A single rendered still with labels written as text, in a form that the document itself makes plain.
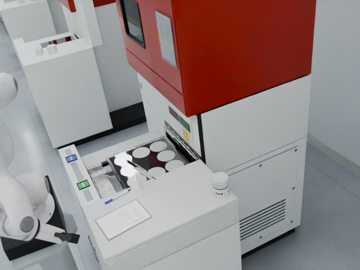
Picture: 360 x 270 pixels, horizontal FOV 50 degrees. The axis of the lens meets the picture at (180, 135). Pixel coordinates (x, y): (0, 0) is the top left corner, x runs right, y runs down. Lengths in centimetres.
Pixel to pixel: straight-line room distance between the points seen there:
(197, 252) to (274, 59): 98
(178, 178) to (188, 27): 70
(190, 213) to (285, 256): 121
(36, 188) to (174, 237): 60
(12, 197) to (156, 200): 74
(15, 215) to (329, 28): 258
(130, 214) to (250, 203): 90
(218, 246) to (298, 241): 109
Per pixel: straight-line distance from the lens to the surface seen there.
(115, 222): 172
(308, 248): 284
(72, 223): 201
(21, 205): 125
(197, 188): 180
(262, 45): 191
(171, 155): 213
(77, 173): 208
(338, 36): 314
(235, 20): 178
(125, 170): 210
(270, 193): 244
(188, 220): 166
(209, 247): 184
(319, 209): 311
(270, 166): 231
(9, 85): 141
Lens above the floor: 216
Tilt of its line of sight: 33 degrees down
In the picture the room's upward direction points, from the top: 8 degrees counter-clockwise
